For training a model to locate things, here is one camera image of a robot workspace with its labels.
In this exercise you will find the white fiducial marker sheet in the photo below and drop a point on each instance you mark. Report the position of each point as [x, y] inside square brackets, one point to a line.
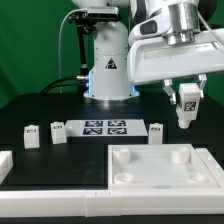
[105, 128]

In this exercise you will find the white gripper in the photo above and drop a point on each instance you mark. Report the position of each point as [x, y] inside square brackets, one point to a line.
[151, 59]

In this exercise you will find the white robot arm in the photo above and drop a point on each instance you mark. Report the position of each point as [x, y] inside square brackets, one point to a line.
[176, 20]

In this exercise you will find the white square tabletop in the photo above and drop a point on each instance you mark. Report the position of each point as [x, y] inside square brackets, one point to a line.
[165, 166]

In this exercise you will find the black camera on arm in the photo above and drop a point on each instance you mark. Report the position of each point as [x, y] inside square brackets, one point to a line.
[95, 14]

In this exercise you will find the white U-shaped fence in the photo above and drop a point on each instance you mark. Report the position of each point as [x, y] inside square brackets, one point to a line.
[89, 203]

